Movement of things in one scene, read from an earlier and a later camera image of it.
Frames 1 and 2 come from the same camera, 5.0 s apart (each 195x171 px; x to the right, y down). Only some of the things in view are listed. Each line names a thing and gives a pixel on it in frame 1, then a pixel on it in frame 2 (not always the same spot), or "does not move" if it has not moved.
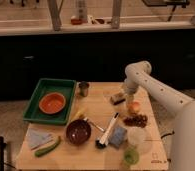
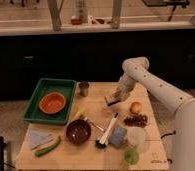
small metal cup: [83, 88] does not move
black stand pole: [1, 145] does not move
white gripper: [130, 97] -> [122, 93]
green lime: [131, 156] does not move
